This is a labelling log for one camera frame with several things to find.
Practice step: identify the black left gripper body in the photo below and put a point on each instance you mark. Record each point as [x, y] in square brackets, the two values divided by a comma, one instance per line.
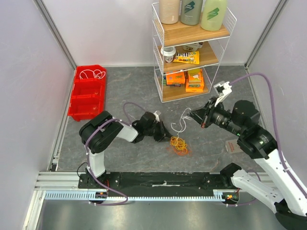
[158, 131]

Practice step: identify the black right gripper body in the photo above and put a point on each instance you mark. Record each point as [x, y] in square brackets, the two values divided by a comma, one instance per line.
[207, 115]

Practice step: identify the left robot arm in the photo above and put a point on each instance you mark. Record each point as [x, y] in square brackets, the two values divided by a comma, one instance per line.
[97, 134]

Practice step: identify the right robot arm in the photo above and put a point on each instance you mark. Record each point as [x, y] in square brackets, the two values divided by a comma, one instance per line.
[286, 201]

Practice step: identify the orange snack box right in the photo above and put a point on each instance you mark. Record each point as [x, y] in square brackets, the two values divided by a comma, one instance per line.
[194, 81]

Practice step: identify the orange snack box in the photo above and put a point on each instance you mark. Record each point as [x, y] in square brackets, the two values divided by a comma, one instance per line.
[194, 81]
[175, 78]

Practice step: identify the orange snack box left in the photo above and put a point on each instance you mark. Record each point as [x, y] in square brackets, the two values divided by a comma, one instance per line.
[175, 78]

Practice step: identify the small card on table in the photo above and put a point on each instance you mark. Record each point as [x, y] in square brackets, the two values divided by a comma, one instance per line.
[232, 146]

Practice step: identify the yellow candy bag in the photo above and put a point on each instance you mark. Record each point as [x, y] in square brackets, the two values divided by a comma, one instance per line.
[187, 57]

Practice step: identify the white brown snack pack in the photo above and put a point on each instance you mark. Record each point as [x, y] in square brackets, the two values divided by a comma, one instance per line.
[192, 47]

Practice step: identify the coffee cup with lid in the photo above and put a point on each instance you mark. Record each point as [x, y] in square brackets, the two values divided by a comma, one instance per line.
[168, 54]

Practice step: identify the red storage bin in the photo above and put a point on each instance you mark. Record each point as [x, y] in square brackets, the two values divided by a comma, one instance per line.
[88, 92]

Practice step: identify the light green bottle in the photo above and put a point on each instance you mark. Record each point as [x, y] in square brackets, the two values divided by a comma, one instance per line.
[213, 14]

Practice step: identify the grey green bottle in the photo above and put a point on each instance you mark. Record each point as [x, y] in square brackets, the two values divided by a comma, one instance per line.
[191, 11]

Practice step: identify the beige bottle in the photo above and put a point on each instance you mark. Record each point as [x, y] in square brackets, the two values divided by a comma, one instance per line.
[169, 11]

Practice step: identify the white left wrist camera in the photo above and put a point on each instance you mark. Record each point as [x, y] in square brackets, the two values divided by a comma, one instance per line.
[157, 115]

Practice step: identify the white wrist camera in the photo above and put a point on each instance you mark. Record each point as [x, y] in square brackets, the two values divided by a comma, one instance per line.
[157, 115]
[223, 90]

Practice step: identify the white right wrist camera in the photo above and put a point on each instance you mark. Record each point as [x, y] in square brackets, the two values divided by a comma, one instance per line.
[223, 90]

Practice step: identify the white wire shelf rack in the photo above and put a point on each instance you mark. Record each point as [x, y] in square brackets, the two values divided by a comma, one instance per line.
[177, 35]

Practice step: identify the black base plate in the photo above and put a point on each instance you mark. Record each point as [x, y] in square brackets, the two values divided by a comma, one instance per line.
[165, 183]

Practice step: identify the slotted cable duct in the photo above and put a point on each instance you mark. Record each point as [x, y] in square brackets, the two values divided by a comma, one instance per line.
[100, 196]

